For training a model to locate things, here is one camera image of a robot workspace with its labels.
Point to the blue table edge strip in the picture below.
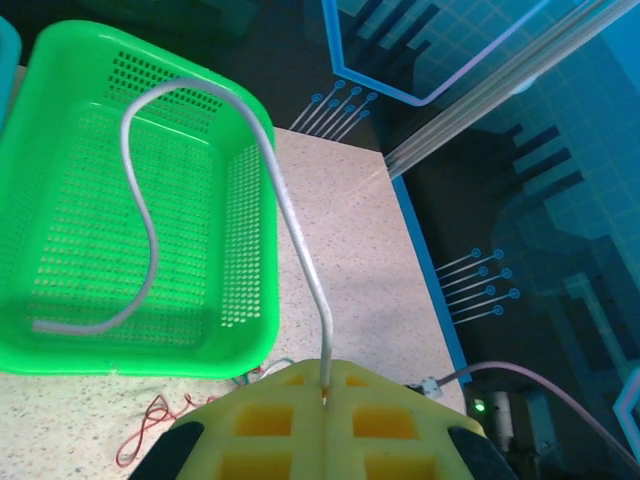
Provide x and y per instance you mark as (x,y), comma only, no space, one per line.
(425,280)

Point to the green plastic mesh basket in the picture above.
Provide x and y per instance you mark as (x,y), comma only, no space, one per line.
(75,225)

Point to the teal plastic mesh basket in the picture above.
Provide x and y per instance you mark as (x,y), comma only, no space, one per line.
(7,75)

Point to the aluminium frame post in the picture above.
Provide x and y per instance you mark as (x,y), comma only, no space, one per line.
(500,85)

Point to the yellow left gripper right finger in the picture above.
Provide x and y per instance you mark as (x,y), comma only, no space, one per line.
(350,450)

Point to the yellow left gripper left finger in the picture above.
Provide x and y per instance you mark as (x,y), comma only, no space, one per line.
(300,450)

